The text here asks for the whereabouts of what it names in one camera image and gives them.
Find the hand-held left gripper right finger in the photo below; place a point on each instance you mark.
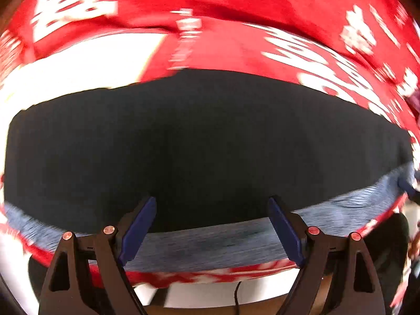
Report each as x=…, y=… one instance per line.
x=285, y=233

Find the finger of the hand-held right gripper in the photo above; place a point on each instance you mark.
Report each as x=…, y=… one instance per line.
x=409, y=188

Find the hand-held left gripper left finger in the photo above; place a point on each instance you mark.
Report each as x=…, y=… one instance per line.
x=137, y=229

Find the red white printed blanket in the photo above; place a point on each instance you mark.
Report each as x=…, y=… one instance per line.
x=229, y=6

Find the black pants with grey waistband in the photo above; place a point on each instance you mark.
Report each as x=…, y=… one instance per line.
x=197, y=144

